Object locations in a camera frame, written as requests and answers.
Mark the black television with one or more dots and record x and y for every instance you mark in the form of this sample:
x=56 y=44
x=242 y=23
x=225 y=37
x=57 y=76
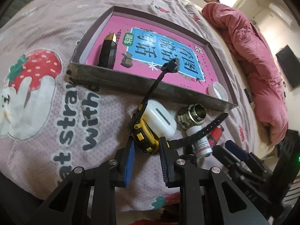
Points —
x=290 y=65

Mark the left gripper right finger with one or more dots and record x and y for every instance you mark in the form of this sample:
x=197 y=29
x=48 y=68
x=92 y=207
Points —
x=206 y=196

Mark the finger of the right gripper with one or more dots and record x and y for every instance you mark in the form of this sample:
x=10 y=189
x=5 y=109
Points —
x=230 y=162
x=242 y=155

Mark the white medicine bottle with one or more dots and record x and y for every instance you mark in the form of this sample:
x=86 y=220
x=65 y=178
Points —
x=202 y=146

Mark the small black clip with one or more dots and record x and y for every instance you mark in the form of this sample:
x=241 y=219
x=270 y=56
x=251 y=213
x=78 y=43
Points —
x=189 y=154

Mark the pink and blue book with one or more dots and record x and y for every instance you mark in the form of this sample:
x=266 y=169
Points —
x=142 y=49

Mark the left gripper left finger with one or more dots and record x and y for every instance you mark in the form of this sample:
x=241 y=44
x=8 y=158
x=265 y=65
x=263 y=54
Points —
x=88 y=196

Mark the white plastic bottle cap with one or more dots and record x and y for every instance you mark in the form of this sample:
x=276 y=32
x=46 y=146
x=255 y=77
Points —
x=218 y=91

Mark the red lighter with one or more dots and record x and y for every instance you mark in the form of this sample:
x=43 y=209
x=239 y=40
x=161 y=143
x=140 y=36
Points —
x=215 y=135

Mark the pink strawberry bear blanket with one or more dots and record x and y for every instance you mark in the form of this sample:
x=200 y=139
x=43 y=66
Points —
x=48 y=127

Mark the crumpled pink duvet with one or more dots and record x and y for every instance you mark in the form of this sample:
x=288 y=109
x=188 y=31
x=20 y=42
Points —
x=251 y=50

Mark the white earbuds case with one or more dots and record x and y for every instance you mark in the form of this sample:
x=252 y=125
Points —
x=159 y=120

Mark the brass metal fitting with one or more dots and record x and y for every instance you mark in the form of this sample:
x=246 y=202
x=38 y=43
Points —
x=191 y=115

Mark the shallow grey cardboard box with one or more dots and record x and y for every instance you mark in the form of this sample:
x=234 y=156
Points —
x=81 y=74

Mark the white air conditioner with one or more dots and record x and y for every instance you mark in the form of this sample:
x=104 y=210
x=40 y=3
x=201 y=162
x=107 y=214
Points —
x=283 y=15

